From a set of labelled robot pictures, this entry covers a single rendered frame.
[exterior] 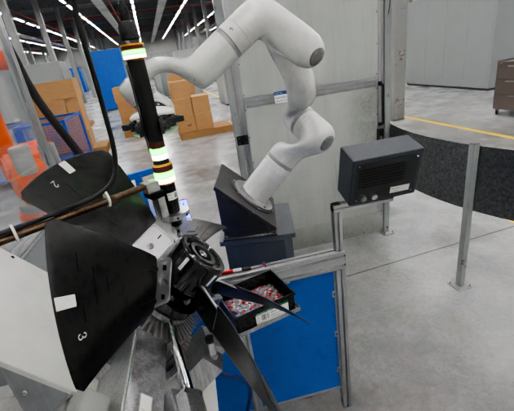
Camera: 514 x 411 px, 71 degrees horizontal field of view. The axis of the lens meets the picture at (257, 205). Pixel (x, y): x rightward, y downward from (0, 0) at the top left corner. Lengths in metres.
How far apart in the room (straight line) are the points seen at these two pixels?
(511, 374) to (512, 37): 9.10
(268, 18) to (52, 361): 0.90
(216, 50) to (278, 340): 1.14
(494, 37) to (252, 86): 8.20
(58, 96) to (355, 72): 6.90
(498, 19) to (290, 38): 9.37
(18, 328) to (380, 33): 2.69
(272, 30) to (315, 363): 1.34
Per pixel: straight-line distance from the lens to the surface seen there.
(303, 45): 1.07
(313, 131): 1.35
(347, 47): 2.82
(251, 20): 1.02
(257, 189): 1.44
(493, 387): 2.21
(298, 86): 1.23
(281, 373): 1.74
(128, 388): 0.67
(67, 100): 8.72
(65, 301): 0.54
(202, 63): 1.00
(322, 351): 1.72
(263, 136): 2.68
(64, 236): 0.56
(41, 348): 0.81
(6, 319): 0.82
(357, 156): 1.26
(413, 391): 2.10
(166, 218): 0.82
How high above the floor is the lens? 1.61
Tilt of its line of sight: 23 degrees down
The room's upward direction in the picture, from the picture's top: 8 degrees counter-clockwise
